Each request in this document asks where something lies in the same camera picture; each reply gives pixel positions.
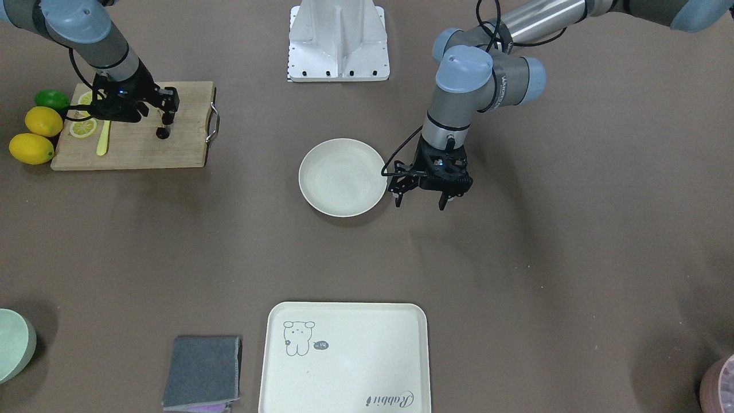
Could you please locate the mint green bowl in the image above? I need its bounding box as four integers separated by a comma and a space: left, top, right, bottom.
1, 309, 37, 384

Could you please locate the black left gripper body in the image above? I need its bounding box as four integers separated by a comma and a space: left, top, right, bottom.
388, 136, 474, 198

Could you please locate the pink bowl with ice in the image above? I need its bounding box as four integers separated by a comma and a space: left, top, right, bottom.
699, 355, 733, 412

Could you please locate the white camera post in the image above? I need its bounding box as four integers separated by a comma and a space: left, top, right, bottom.
287, 1, 391, 82

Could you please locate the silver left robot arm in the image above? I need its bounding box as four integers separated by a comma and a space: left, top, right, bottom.
382, 1, 732, 210

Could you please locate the beige shallow plate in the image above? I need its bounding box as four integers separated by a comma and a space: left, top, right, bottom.
297, 138, 388, 219

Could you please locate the lemon slice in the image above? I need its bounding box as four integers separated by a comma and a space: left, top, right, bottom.
69, 118, 99, 139
76, 91, 93, 117

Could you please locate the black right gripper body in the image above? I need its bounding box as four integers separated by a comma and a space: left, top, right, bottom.
89, 72, 163, 123

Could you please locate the bamboo cutting board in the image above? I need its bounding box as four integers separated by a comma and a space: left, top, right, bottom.
50, 81, 217, 172

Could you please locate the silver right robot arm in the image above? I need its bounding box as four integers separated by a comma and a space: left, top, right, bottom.
1, 1, 180, 127

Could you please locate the green lime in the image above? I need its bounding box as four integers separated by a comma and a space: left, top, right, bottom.
34, 89, 71, 112

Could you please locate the yellow lemon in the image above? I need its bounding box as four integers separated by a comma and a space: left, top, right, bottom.
9, 133, 55, 165
24, 106, 64, 138

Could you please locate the cream rabbit tray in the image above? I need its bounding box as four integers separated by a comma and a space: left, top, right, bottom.
259, 302, 432, 412

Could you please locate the yellow plastic knife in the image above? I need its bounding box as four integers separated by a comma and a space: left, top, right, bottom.
95, 120, 112, 157

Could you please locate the grey folded cloth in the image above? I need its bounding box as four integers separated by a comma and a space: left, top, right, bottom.
162, 336, 241, 412

